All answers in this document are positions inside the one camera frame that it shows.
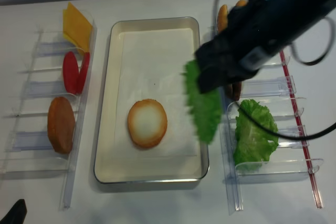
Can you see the green lettuce leaf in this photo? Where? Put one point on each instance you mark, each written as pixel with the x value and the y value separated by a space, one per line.
pixel 205 109
pixel 254 144

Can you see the red tomato slice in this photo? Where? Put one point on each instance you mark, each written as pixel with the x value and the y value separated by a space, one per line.
pixel 82 73
pixel 70 72

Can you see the brown bun top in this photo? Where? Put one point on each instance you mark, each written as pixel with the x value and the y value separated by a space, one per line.
pixel 61 125

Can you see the cream metal tray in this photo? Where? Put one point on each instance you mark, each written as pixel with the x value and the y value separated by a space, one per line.
pixel 110 168

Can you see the clear acrylic rack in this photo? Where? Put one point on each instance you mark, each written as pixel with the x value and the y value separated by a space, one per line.
pixel 291 161
pixel 27 151

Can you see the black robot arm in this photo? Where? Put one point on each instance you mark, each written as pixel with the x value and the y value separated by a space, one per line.
pixel 297 16

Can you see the left red tomato slice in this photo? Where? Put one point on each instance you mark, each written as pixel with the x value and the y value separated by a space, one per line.
pixel 70 72

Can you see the black object at corner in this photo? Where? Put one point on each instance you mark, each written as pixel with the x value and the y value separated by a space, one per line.
pixel 16 214

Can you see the right brown meat patty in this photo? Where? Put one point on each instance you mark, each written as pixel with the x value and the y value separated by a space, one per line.
pixel 237 87

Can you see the clear acrylic left rack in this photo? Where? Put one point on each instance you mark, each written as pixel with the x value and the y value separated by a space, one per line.
pixel 27 151

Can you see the left brown meat patty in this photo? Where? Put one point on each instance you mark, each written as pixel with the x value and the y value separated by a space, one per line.
pixel 230 92

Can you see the white paper liner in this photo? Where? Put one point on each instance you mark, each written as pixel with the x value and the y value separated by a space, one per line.
pixel 152 66

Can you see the rear yellow cheese slice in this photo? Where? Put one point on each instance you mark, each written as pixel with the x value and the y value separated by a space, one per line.
pixel 69 37

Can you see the clear acrylic right rack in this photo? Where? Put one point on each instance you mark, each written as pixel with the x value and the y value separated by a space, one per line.
pixel 291 161

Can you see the yellow cheese slice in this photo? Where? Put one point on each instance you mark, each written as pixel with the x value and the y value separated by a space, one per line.
pixel 69 37
pixel 76 26

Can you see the left bun slice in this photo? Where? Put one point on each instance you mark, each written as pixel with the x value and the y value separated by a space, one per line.
pixel 222 19

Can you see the front yellow cheese slice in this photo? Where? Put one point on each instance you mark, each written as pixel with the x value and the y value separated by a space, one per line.
pixel 76 26

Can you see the toasted bun bottom slice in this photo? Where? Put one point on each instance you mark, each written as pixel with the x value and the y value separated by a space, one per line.
pixel 147 123

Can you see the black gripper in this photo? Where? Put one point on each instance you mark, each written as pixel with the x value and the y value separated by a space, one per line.
pixel 250 40

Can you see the green lettuce leaf in rack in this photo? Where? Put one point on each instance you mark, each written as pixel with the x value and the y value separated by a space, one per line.
pixel 254 144

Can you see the right bun slice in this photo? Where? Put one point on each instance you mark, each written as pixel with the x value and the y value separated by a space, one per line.
pixel 241 3

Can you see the right red tomato slice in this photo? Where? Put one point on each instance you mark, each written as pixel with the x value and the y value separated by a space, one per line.
pixel 82 73

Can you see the brown meat patty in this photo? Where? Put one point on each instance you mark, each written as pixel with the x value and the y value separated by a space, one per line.
pixel 230 92
pixel 237 87

